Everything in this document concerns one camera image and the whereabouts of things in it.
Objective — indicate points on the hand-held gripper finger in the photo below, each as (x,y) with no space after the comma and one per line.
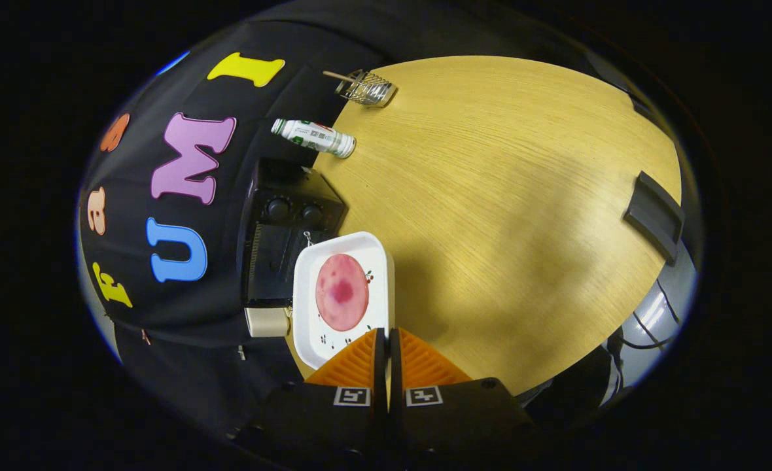
(396,373)
(379,373)

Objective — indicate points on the white square plate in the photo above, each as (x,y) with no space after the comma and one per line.
(307,327)

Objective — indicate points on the pink round meat slice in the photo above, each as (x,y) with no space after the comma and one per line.
(341,291)

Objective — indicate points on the black toaster oven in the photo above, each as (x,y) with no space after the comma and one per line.
(275,261)

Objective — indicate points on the white bread toaster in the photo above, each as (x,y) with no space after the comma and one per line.
(265,322)

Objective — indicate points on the pink cloth clip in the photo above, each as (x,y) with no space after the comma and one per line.
(145,337)

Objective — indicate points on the white bottle green label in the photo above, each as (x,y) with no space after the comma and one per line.
(314,136)

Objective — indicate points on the grey rounded object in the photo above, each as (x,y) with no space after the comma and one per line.
(651,320)

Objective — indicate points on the black backdrop cloth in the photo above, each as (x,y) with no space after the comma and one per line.
(262,104)

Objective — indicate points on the wooden stick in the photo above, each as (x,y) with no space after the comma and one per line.
(337,75)

